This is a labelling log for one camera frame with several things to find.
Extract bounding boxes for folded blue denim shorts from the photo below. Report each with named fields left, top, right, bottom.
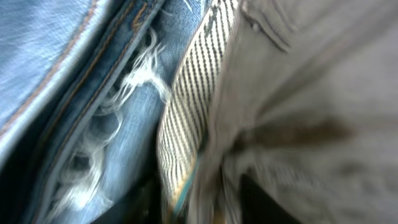
left=1, top=0, right=210, bottom=223

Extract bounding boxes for grey shorts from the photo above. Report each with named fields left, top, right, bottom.
left=157, top=1, right=397, bottom=223

